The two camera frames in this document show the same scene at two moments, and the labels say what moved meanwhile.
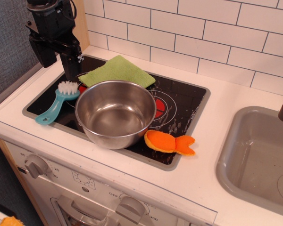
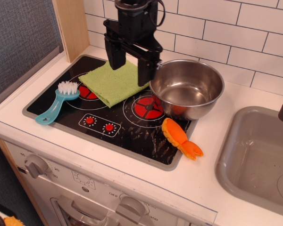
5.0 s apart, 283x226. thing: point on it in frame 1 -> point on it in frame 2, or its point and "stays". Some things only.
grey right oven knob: (131, 209) stays
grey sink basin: (255, 162) stays
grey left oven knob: (35, 165) stays
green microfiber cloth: (119, 68) stays
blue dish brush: (67, 90) stays
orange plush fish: (167, 142) -> (176, 136)
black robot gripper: (55, 23) -> (136, 27)
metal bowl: (114, 114) -> (187, 89)
